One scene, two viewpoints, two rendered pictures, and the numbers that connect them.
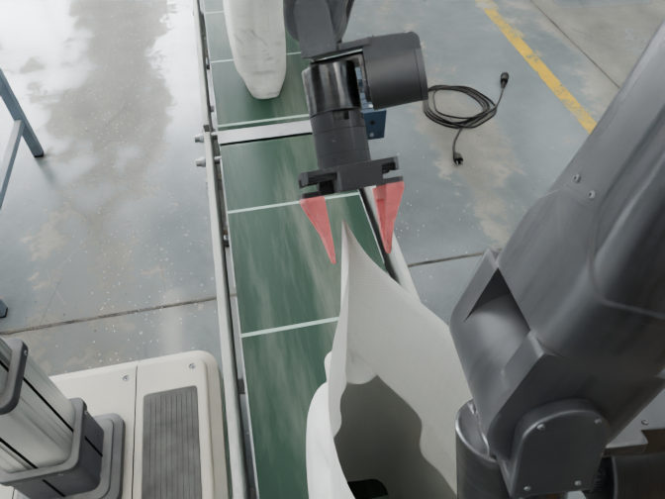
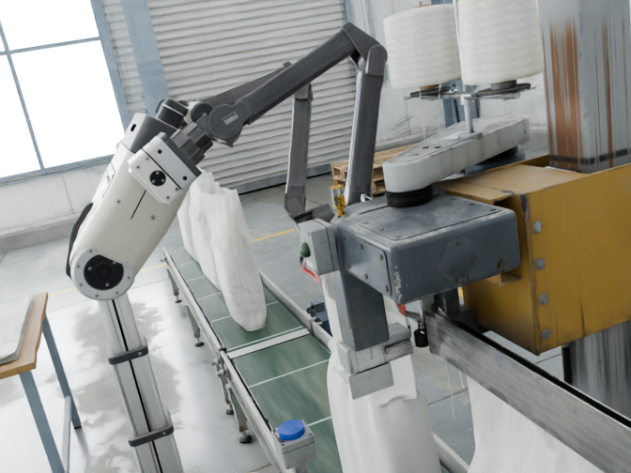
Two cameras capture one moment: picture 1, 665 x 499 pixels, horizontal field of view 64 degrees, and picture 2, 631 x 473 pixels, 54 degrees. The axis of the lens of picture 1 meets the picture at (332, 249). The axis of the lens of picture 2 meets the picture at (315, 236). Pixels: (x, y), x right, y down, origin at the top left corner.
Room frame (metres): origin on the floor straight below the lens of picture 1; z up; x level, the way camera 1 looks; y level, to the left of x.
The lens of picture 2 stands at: (-1.30, 0.16, 1.62)
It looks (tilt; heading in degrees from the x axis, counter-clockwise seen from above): 16 degrees down; 354
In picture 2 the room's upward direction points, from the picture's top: 10 degrees counter-clockwise
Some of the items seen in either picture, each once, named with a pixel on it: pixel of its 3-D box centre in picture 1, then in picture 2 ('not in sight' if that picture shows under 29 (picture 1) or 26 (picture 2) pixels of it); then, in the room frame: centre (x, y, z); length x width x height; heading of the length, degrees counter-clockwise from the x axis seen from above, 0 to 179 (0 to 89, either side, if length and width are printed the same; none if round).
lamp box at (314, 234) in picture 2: not in sight; (317, 246); (-0.17, 0.04, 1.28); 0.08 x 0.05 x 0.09; 12
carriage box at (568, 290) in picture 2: not in sight; (558, 240); (-0.15, -0.45, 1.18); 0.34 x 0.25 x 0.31; 102
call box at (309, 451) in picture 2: not in sight; (294, 444); (-0.06, 0.16, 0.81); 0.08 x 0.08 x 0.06; 12
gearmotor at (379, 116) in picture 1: (356, 100); (319, 318); (1.69, -0.09, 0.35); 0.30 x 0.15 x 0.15; 12
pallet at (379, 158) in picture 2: not in sight; (390, 161); (5.68, -1.57, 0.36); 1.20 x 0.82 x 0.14; 98
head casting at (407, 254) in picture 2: not in sight; (419, 275); (-0.25, -0.13, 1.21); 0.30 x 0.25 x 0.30; 12
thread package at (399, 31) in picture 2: not in sight; (424, 47); (0.06, -0.29, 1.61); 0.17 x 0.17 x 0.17
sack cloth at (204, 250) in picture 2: not in sight; (208, 226); (2.59, 0.41, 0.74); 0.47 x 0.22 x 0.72; 13
